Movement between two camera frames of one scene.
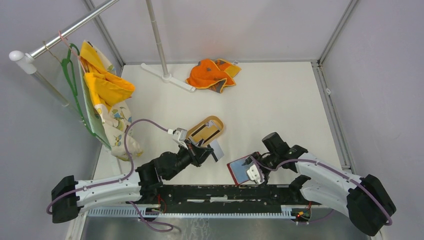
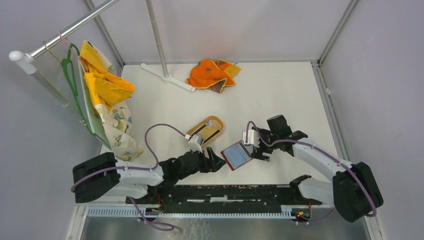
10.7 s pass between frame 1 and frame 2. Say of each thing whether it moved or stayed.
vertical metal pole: stayed
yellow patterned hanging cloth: stayed
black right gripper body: moved
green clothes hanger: stayed
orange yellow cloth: stayed
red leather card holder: moved
